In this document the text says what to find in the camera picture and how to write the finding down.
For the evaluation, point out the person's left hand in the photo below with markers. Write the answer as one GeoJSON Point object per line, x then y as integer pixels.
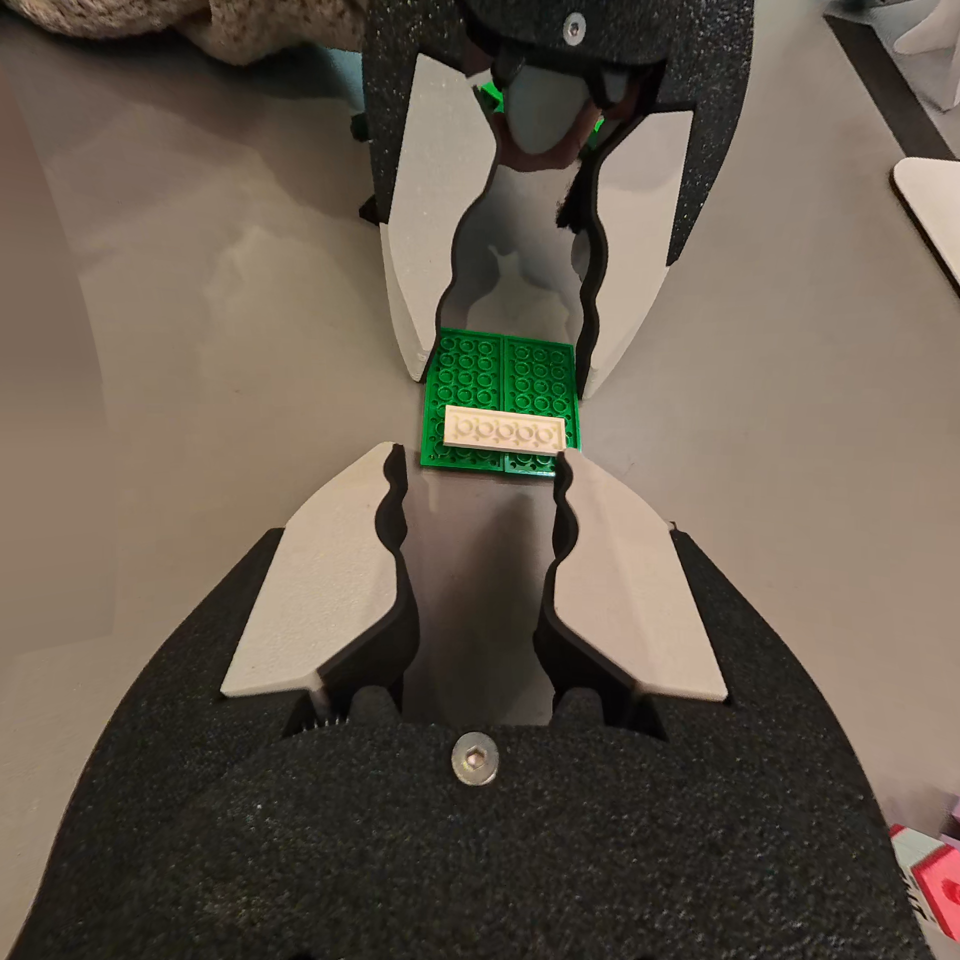
{"type": "Point", "coordinates": [544, 160]}

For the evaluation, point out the red and grey cube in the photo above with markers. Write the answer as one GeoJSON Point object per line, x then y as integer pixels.
{"type": "Point", "coordinates": [930, 885]}

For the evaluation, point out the white and wooden book stand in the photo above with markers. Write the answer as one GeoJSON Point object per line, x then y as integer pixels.
{"type": "Point", "coordinates": [934, 217]}

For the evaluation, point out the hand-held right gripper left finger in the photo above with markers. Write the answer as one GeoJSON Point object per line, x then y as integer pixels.
{"type": "Point", "coordinates": [322, 592]}

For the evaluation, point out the person's left forearm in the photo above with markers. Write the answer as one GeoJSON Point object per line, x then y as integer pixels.
{"type": "Point", "coordinates": [150, 19]}

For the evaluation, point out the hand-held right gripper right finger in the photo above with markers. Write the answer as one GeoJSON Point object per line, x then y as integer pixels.
{"type": "Point", "coordinates": [630, 592]}

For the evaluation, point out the green lego plate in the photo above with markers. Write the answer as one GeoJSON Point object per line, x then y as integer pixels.
{"type": "Point", "coordinates": [461, 375]}
{"type": "Point", "coordinates": [544, 379]}

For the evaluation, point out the white lego plate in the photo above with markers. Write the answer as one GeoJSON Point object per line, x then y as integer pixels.
{"type": "Point", "coordinates": [502, 431]}

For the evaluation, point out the white plastic object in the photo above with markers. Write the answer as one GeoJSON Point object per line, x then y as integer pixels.
{"type": "Point", "coordinates": [934, 45]}

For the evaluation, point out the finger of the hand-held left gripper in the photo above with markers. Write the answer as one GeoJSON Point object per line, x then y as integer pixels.
{"type": "Point", "coordinates": [431, 195]}
{"type": "Point", "coordinates": [641, 217]}

